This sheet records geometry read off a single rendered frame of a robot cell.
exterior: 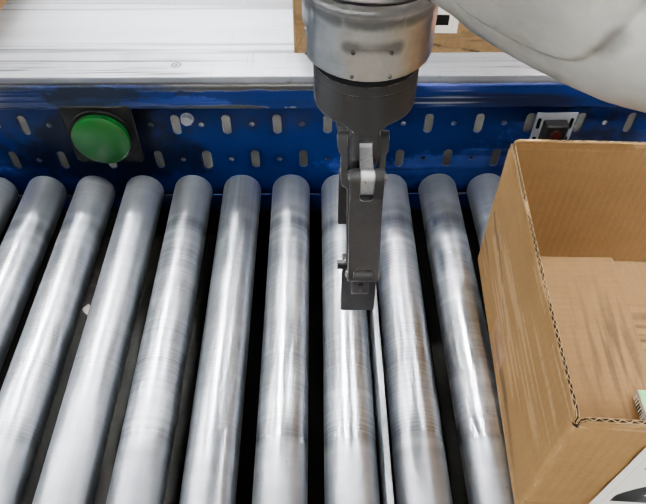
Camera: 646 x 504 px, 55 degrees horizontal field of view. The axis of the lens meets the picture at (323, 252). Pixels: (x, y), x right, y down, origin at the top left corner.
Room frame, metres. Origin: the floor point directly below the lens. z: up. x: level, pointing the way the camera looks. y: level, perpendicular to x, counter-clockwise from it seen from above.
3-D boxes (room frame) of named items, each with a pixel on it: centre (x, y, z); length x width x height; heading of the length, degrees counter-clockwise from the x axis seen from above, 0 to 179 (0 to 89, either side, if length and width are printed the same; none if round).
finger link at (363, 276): (0.32, -0.03, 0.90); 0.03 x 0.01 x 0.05; 0
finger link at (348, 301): (0.34, -0.03, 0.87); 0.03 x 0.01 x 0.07; 90
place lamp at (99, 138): (0.61, 0.27, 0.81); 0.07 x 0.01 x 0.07; 91
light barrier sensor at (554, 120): (0.62, -0.29, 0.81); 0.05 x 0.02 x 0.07; 91
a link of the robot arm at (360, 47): (0.39, -0.03, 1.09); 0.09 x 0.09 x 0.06
